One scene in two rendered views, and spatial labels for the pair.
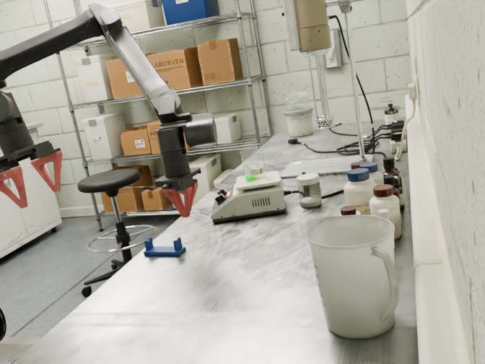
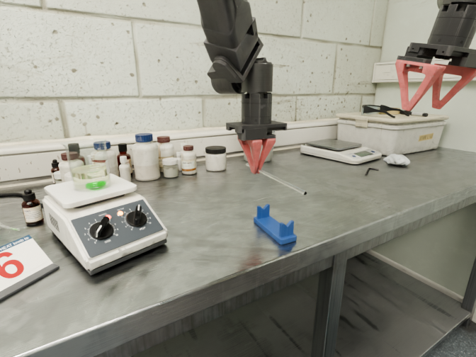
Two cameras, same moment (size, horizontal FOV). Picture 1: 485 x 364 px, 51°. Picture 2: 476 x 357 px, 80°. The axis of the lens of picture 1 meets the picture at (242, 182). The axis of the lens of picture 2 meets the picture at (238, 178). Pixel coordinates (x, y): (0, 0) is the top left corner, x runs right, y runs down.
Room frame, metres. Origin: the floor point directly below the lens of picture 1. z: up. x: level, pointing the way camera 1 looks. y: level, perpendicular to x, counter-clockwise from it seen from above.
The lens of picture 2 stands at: (1.54, 0.46, 1.00)
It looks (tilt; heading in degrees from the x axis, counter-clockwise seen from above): 18 degrees down; 220
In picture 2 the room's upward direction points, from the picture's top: straight up
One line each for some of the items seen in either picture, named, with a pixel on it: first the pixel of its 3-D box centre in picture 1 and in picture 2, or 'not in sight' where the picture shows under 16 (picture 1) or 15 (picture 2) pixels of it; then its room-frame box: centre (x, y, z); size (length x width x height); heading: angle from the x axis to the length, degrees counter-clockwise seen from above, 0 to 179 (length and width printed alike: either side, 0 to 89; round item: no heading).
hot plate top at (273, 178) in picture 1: (258, 180); (91, 188); (1.35, -0.04, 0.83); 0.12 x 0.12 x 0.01; 86
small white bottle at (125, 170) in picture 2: not in sight; (125, 169); (1.16, -0.27, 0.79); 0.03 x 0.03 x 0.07
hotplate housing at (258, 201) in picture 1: (250, 196); (100, 214); (1.35, -0.02, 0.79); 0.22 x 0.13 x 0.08; 86
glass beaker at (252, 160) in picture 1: (253, 165); (87, 165); (1.35, -0.04, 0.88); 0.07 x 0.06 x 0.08; 2
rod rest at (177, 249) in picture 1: (163, 245); (273, 222); (1.14, 0.21, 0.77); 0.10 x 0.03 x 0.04; 65
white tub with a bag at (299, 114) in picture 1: (298, 112); not in sight; (2.41, -0.32, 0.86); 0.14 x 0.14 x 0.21
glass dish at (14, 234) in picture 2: not in sight; (18, 240); (1.46, -0.09, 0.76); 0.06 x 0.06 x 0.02
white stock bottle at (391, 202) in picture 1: (385, 211); (164, 154); (1.01, -0.28, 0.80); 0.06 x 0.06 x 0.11
